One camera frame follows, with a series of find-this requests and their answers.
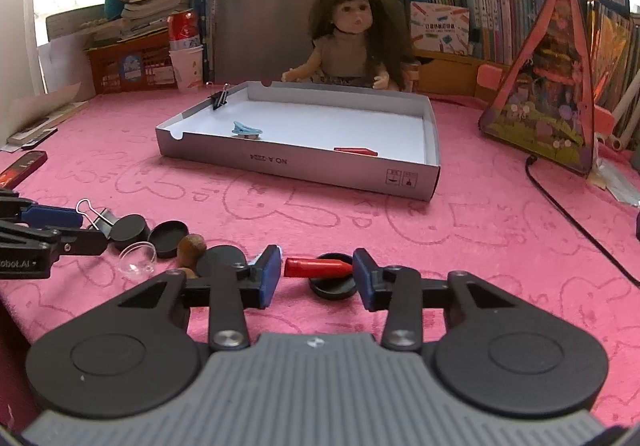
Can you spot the white colourful printed box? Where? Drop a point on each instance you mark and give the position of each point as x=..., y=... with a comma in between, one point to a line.
x=440, y=31

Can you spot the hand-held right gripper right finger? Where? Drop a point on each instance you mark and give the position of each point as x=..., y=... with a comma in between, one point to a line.
x=361, y=271

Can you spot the flat books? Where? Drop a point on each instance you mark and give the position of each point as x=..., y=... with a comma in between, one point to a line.
x=45, y=124

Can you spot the clear plastic dome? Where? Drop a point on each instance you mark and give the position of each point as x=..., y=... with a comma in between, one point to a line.
x=137, y=258

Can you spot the folded white cardboard sheet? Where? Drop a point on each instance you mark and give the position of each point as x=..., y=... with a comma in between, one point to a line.
x=40, y=104

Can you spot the shallow black round lid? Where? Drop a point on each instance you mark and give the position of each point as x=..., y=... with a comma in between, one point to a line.
x=330, y=288
x=167, y=238

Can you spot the orange plastic basket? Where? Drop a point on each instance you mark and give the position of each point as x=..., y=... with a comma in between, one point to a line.
x=110, y=71

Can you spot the yellow cardboard box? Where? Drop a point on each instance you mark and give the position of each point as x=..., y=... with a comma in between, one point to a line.
x=450, y=76

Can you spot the pink printed blanket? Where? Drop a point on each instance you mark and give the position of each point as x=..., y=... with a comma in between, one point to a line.
x=350, y=226

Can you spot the grey cardboard box tray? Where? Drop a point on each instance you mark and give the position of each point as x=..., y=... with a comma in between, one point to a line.
x=320, y=126

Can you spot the red lipstick tube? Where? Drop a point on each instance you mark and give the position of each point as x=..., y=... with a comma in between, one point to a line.
x=310, y=267

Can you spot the white paper cup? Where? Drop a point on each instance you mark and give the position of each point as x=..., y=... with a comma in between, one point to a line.
x=187, y=71

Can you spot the white paper sheet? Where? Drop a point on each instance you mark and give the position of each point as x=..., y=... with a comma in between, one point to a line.
x=62, y=66

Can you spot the brown-haired doll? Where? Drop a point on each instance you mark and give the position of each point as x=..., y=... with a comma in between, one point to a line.
x=350, y=51

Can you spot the row of upright books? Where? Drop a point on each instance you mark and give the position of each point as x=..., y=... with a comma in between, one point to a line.
x=500, y=11

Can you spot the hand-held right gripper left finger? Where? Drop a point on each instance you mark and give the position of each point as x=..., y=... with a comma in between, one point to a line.
x=272, y=271

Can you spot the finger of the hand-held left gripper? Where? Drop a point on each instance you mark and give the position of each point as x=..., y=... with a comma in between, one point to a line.
x=52, y=217
x=82, y=242

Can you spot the blue upright books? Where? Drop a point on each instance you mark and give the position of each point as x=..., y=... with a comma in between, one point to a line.
x=205, y=16

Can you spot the clear plastic packet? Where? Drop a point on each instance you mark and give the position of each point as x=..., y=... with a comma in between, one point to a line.
x=620, y=186

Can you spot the white paper roll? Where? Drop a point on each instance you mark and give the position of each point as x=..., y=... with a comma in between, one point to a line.
x=625, y=111

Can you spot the black round disc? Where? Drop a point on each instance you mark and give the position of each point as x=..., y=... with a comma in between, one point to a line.
x=220, y=258

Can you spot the colourful triangular toy house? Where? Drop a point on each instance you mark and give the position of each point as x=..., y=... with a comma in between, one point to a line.
x=545, y=101

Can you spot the black binder clip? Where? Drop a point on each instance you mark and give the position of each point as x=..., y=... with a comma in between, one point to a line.
x=102, y=221
x=220, y=99

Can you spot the small red flat box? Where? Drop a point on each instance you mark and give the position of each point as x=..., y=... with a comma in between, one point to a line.
x=22, y=169

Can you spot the grey plastic storage box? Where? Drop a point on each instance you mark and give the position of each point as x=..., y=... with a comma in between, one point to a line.
x=265, y=26

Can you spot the red drink can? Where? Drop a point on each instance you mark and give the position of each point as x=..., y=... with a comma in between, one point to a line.
x=182, y=26

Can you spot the thin red stick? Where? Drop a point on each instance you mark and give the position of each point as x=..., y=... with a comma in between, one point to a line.
x=355, y=150

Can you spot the tall black round cap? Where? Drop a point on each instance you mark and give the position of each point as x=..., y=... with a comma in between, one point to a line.
x=130, y=228

